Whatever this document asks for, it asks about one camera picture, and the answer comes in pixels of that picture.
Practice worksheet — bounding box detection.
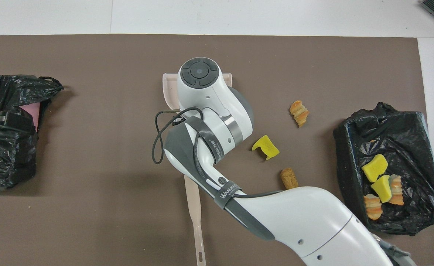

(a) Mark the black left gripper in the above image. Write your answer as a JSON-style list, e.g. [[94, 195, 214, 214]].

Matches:
[[0, 109, 37, 134]]

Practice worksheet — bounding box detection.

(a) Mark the beige plastic dustpan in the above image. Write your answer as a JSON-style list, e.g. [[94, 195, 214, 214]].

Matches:
[[162, 72, 233, 111]]

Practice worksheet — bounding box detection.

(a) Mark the wooden hand brush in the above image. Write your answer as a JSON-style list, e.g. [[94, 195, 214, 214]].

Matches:
[[184, 174, 206, 266]]

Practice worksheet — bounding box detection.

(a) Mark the yellow notched sponge piece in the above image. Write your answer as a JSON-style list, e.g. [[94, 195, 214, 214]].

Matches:
[[252, 135, 280, 160]]

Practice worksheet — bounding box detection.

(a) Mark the small brown bread roll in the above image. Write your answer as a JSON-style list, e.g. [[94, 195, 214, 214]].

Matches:
[[280, 168, 299, 190]]

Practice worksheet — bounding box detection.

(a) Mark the golden croissant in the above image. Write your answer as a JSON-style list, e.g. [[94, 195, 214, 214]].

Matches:
[[289, 100, 310, 128]]

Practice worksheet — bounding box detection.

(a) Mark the yellow blocky sponge piece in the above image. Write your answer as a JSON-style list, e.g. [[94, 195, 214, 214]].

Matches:
[[361, 154, 389, 183]]

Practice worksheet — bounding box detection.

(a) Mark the torn bread chunk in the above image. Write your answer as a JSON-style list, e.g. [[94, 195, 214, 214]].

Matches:
[[388, 174, 405, 206], [363, 194, 383, 221]]

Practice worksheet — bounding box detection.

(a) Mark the yellow sponge with green side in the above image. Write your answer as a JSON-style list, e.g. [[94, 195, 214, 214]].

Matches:
[[370, 174, 392, 203]]

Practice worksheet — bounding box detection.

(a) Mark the pink bin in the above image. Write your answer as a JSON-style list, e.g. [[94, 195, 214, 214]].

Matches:
[[19, 102, 41, 132]]

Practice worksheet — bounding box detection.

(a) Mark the black trash bag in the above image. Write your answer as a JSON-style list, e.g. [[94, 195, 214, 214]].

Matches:
[[0, 75, 64, 190]]

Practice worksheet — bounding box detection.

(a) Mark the black bag lined bin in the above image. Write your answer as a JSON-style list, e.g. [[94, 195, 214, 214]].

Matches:
[[332, 102, 434, 236]]

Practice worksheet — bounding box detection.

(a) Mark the brown table mat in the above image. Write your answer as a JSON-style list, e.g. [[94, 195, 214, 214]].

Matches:
[[0, 34, 434, 266]]

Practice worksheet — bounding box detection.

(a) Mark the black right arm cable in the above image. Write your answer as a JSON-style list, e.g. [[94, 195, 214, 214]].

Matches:
[[151, 107, 287, 200]]

